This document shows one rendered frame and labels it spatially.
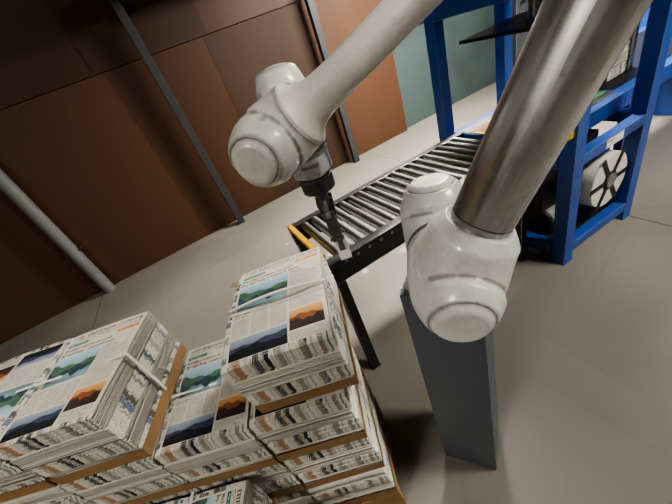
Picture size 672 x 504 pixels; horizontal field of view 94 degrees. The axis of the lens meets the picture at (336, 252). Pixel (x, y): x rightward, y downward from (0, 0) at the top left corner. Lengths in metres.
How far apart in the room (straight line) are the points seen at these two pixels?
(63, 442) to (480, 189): 1.11
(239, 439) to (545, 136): 0.99
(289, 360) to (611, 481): 1.32
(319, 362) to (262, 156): 0.53
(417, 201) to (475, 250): 0.22
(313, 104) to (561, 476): 1.59
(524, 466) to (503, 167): 1.39
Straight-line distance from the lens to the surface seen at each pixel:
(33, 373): 1.41
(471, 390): 1.15
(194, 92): 4.27
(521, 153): 0.49
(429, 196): 0.69
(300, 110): 0.47
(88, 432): 1.09
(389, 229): 1.48
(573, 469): 1.72
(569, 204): 2.17
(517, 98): 0.48
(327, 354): 0.78
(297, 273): 0.94
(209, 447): 1.10
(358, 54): 0.49
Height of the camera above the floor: 1.59
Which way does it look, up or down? 33 degrees down
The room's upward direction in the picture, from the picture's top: 22 degrees counter-clockwise
